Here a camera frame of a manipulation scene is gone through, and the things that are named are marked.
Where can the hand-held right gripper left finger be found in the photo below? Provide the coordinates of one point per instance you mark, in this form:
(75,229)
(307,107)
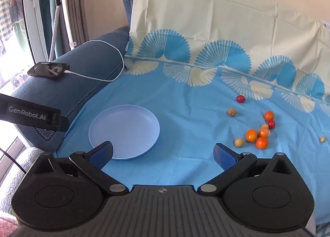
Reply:
(101,154)

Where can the blue pillow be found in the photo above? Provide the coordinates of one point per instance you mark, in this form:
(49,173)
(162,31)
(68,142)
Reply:
(128,7)

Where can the black smartphone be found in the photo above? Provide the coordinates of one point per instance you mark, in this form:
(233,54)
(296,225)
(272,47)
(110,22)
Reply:
(47,70)

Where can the white fluffy cloth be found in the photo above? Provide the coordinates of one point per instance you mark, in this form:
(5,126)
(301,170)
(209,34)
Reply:
(10,191)

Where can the tan longan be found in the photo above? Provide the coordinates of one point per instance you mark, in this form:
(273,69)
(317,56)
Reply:
(231,112)
(239,142)
(264,125)
(322,139)

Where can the small orange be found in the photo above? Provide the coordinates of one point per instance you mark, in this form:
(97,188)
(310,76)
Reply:
(262,143)
(251,135)
(269,115)

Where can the dark blue sofa cushion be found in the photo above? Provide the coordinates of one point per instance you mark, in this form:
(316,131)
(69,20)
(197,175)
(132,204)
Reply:
(77,87)

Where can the hanging checkered clothes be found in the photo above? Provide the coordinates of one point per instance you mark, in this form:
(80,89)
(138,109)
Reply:
(9,7)

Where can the red cherry tomato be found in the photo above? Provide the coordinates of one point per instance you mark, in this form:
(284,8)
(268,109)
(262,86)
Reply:
(241,98)
(271,124)

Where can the pale lavender plate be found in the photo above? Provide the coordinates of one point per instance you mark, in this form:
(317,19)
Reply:
(123,128)

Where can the white window frame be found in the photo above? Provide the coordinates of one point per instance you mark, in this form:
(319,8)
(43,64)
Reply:
(31,20)

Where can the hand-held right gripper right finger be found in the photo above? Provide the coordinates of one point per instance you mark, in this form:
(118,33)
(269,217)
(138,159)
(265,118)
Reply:
(225,159)

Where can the white steamer pole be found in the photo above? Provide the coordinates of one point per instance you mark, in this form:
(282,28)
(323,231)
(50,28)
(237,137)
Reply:
(66,15)

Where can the grey curtain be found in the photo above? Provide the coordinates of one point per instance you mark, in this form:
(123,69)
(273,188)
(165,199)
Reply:
(78,7)

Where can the plastic-wrapped orange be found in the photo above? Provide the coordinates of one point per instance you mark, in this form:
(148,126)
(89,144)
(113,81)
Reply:
(264,133)

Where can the blue fan-patterned bedsheet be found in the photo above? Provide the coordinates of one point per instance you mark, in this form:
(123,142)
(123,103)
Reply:
(180,113)

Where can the pink cloth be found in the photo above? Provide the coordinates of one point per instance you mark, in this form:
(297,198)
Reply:
(6,228)

